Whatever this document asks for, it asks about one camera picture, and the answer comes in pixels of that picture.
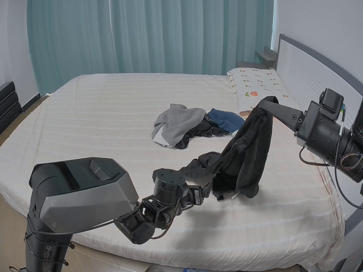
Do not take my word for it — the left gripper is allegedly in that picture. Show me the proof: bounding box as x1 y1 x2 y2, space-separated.
186 184 214 207

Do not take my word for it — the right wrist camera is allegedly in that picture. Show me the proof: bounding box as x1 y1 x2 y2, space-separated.
319 88 347 121

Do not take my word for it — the blue-green curtain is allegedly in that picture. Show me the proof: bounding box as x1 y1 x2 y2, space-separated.
27 0 114 96
109 0 277 76

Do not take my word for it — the grey bedside table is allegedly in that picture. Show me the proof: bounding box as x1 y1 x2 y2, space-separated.
238 46 278 69

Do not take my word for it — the black shiny garment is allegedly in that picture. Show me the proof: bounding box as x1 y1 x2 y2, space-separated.
174 115 230 150

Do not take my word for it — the black T-shirt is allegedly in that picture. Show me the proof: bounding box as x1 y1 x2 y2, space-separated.
179 96 274 202

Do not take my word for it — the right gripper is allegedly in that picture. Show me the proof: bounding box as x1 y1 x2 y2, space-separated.
257 99 345 164

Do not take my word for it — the white printed pillow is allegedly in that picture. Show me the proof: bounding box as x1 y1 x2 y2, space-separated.
227 68 301 115

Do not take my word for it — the bed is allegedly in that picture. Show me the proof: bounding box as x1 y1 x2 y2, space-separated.
0 33 363 268

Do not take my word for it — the white garment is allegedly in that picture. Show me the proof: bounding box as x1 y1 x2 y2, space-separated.
154 129 173 147

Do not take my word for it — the dark blue garment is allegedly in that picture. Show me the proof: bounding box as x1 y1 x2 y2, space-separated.
207 108 245 134

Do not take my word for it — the grey garment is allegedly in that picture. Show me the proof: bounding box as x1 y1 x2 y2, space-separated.
151 103 207 148

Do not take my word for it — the black chest of drawers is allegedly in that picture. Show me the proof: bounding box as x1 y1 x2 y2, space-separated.
0 81 23 135

